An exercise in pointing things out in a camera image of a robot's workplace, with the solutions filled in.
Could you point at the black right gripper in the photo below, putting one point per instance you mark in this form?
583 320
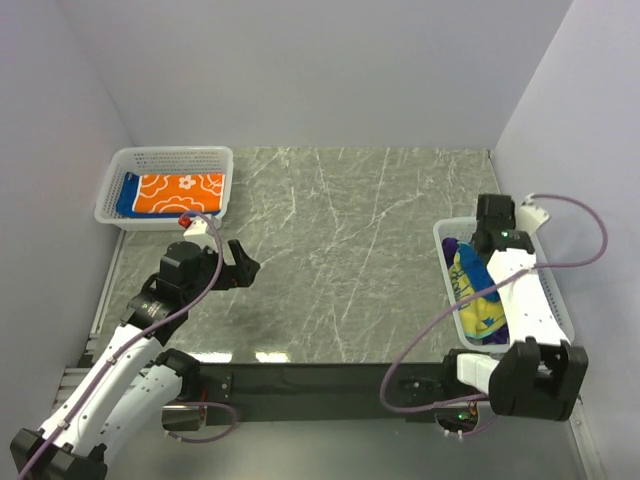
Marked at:
513 228

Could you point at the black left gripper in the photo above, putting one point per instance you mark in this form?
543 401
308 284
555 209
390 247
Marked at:
241 274

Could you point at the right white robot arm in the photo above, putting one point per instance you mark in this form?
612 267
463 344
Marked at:
538 373

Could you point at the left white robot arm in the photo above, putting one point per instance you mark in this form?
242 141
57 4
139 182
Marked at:
137 374

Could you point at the right white plastic basket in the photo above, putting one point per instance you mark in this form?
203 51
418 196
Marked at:
532 302

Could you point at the white plastic basket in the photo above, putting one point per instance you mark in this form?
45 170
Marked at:
532 302
148 188

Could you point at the purple towel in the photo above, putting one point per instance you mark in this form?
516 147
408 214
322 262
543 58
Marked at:
483 318

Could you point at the orange floral folded towel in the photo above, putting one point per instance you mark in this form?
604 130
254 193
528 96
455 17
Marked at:
180 194

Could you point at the left white plastic basket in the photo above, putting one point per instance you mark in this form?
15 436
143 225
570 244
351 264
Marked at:
148 188

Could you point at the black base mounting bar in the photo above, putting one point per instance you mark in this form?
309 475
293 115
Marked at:
269 392

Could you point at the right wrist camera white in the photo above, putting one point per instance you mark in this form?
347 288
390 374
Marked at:
529 216

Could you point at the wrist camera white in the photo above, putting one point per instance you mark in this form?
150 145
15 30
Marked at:
196 230
529 216

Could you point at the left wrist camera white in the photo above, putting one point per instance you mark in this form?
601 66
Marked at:
196 230

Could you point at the aluminium rail frame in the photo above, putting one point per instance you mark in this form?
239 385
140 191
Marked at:
72 376

